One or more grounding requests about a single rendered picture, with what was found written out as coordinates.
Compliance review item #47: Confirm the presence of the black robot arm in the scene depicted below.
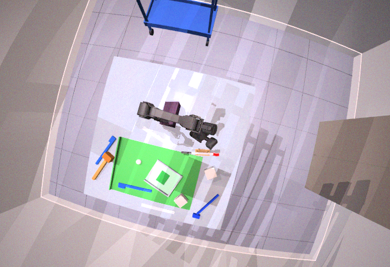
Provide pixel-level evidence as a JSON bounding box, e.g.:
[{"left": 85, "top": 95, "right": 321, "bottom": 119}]
[{"left": 137, "top": 101, "right": 218, "bottom": 136}]

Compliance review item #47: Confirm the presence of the green flat mat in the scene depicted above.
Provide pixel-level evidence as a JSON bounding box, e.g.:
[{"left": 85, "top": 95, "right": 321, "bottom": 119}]
[{"left": 112, "top": 137, "right": 203, "bottom": 210}]

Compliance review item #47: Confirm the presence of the orange mallet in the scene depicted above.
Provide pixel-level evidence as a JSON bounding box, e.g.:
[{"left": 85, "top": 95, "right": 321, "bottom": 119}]
[{"left": 92, "top": 152, "right": 115, "bottom": 181}]

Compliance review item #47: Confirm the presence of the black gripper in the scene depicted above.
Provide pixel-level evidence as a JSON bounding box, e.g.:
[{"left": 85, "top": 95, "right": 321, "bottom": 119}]
[{"left": 189, "top": 131, "right": 218, "bottom": 150}]

